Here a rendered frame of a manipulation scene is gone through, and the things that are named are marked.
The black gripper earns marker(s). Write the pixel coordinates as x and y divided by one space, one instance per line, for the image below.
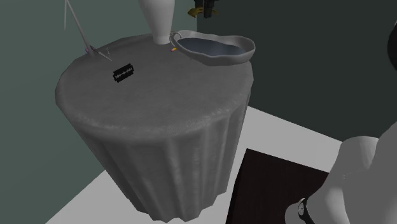
209 6

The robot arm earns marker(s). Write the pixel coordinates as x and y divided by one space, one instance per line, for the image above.
356 186

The yellow object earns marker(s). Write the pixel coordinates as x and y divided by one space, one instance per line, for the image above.
194 12

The white vase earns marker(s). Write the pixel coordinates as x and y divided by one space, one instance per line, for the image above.
158 15

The small orange and pink object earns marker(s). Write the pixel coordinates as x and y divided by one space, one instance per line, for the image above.
173 49

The round table with grey cloth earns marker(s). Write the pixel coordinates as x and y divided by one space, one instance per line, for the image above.
161 102

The black razor blade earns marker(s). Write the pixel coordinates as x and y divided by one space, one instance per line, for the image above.
123 73

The thin grey pointed metal tool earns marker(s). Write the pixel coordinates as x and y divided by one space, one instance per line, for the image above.
81 34

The dark robot stand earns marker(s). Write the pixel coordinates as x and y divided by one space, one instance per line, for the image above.
273 189

